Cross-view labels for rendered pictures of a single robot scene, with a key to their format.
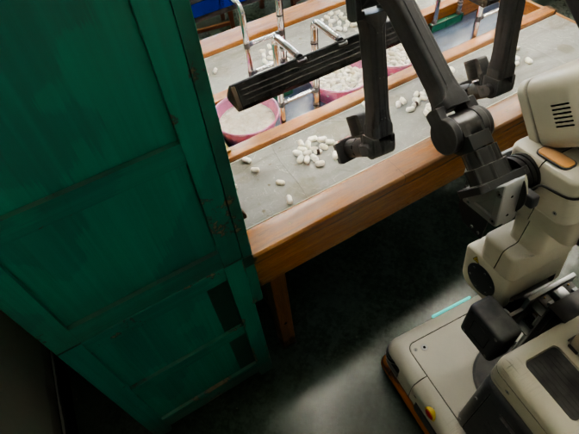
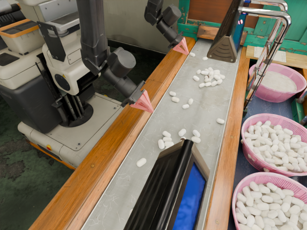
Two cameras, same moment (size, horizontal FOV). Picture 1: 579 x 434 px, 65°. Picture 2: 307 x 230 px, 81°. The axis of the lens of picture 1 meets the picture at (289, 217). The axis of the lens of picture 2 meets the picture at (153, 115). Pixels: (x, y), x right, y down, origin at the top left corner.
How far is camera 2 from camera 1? 1.93 m
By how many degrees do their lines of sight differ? 76
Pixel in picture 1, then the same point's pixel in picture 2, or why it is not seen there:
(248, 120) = (270, 80)
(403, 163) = (152, 84)
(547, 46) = not seen: outside the picture
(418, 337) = (118, 110)
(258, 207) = (200, 50)
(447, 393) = (101, 99)
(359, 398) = not seen: hidden behind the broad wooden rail
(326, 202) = (174, 55)
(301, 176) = (199, 65)
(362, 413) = not seen: hidden behind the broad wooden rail
